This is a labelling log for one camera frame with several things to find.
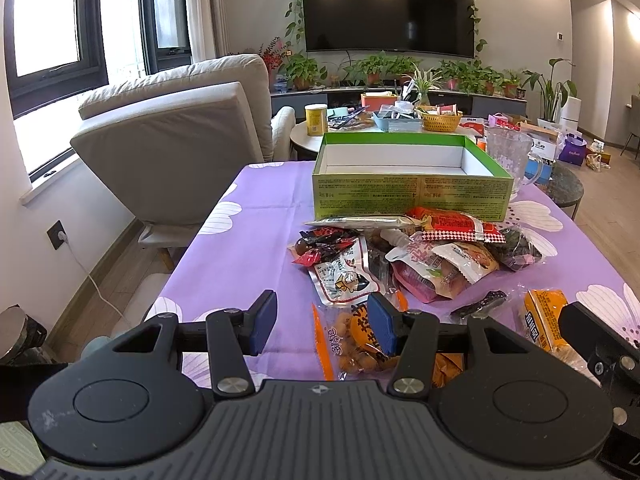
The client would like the yellow rice cracker packet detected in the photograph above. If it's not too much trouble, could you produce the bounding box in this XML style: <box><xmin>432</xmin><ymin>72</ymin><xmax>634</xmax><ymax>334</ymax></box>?
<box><xmin>518</xmin><ymin>289</ymin><xmax>597</xmax><ymax>382</ymax></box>

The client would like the tan salted biscuit packet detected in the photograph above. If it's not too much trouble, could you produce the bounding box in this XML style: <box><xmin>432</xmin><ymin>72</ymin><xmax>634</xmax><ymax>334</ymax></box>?
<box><xmin>432</xmin><ymin>242</ymin><xmax>499</xmax><ymax>284</ymax></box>

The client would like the red checkered snack packet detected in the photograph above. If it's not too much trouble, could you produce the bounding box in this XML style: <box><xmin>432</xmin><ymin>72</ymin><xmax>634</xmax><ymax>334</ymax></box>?
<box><xmin>408</xmin><ymin>207</ymin><xmax>506</xmax><ymax>244</ymax></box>

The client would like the black strip snack packet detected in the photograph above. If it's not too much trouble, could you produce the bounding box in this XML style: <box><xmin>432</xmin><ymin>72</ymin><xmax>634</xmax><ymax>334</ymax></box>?
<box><xmin>450</xmin><ymin>290</ymin><xmax>508</xmax><ymax>324</ymax></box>

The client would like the orange peanut snack bag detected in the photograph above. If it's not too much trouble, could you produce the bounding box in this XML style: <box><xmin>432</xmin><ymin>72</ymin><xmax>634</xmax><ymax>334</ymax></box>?
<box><xmin>310</xmin><ymin>301</ymin><xmax>467</xmax><ymax>390</ymax></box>

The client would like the white cartoon snack packet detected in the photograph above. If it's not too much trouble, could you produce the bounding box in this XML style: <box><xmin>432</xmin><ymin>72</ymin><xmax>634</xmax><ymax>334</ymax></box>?
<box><xmin>308</xmin><ymin>236</ymin><xmax>385</xmax><ymax>308</ymax></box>

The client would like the red black candy packet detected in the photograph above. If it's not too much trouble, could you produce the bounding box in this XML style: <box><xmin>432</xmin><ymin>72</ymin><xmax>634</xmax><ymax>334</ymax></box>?
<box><xmin>291</xmin><ymin>226</ymin><xmax>359</xmax><ymax>268</ymax></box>

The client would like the silver long snack stick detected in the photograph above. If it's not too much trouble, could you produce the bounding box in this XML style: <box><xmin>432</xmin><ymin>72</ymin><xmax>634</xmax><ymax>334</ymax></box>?
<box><xmin>305</xmin><ymin>216</ymin><xmax>421</xmax><ymax>230</ymax></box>

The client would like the dark seaweed snack packet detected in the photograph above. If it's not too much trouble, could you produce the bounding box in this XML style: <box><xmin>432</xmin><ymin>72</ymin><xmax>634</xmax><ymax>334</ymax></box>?
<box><xmin>489</xmin><ymin>226</ymin><xmax>544</xmax><ymax>272</ymax></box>

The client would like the green cardboard box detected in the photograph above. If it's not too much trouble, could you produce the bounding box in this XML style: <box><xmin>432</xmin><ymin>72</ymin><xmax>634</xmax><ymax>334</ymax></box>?
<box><xmin>312</xmin><ymin>132</ymin><xmax>513</xmax><ymax>222</ymax></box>

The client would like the round dark side table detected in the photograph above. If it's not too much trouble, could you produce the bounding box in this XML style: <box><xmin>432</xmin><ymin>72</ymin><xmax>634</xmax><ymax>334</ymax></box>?
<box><xmin>546</xmin><ymin>162</ymin><xmax>585</xmax><ymax>220</ymax></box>

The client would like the beige recliner armchair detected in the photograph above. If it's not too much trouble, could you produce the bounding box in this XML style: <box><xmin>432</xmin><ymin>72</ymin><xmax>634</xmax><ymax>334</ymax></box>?
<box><xmin>70</xmin><ymin>54</ymin><xmax>296</xmax><ymax>269</ymax></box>

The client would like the purple gift bag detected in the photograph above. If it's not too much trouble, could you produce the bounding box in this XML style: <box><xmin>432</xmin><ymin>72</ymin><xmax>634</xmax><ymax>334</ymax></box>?
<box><xmin>558</xmin><ymin>133</ymin><xmax>587</xmax><ymax>166</ymax></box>

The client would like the clear glass pitcher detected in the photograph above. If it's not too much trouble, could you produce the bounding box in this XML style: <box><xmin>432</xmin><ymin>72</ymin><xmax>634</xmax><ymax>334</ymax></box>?
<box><xmin>485</xmin><ymin>127</ymin><xmax>542</xmax><ymax>200</ymax></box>

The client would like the blue plastic tray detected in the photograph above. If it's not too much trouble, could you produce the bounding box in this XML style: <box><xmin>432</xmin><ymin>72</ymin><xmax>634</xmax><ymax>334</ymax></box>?
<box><xmin>372</xmin><ymin>113</ymin><xmax>422</xmax><ymax>132</ymax></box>

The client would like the woven yellow basket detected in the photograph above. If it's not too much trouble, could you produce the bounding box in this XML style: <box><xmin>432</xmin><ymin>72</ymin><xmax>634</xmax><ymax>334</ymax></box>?
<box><xmin>421</xmin><ymin>113</ymin><xmax>462</xmax><ymax>133</ymax></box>

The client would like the dark tv console cabinet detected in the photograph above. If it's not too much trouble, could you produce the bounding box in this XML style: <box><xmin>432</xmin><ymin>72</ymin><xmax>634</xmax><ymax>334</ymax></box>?
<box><xmin>269</xmin><ymin>84</ymin><xmax>528</xmax><ymax>123</ymax></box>

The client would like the orange red box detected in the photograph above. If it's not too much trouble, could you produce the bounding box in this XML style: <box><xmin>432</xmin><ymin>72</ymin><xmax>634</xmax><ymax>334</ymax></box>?
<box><xmin>360</xmin><ymin>91</ymin><xmax>397</xmax><ymax>113</ymax></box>

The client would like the tall leafy floor plant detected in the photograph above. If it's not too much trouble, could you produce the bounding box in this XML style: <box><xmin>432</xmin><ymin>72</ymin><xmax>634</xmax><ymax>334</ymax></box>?
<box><xmin>523</xmin><ymin>58</ymin><xmax>577</xmax><ymax>122</ymax></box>

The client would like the red flower arrangement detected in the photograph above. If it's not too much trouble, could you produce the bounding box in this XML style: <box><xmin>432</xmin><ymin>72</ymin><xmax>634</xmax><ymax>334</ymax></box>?
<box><xmin>258</xmin><ymin>37</ymin><xmax>292</xmax><ymax>91</ymax></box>

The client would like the white power cable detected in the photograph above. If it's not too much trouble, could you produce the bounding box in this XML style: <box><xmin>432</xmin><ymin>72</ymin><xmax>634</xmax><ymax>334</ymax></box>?
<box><xmin>57</xmin><ymin>231</ymin><xmax>132</xmax><ymax>328</ymax></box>

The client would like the wall power socket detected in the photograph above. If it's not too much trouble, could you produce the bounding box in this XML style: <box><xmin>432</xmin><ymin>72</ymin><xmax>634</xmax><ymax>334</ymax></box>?
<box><xmin>47</xmin><ymin>220</ymin><xmax>67</xmax><ymax>250</ymax></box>

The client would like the wall-mounted black television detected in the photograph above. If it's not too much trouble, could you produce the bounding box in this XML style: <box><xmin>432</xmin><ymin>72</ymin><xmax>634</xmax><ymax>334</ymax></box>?
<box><xmin>303</xmin><ymin>0</ymin><xmax>475</xmax><ymax>58</ymax></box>

